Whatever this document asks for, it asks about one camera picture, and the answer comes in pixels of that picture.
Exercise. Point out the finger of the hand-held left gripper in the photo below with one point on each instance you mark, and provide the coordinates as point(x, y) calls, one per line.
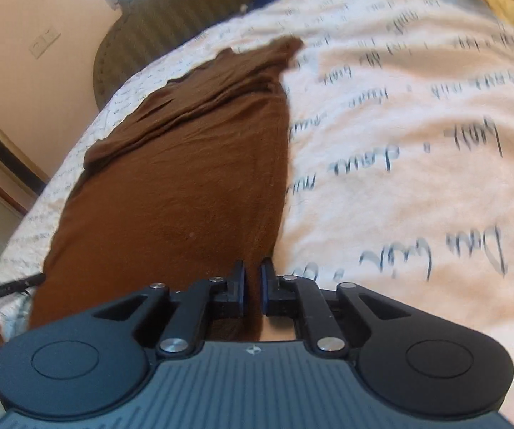
point(11, 287)

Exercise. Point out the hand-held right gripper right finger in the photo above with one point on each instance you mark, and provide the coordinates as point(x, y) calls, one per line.
point(265, 290)

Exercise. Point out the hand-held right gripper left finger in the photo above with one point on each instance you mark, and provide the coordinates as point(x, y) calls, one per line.
point(242, 292)

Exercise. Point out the brown knit garment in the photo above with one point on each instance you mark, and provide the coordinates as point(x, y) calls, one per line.
point(185, 178)

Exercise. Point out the gold and black tower fan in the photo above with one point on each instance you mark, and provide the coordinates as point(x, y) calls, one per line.
point(2, 147)

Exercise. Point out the white script printed blanket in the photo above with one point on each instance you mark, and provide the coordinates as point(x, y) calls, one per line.
point(395, 143)

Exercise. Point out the olive striped padded headboard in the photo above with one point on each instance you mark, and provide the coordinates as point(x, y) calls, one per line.
point(158, 22)

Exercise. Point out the blue cloth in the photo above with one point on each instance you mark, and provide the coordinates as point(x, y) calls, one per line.
point(265, 0)

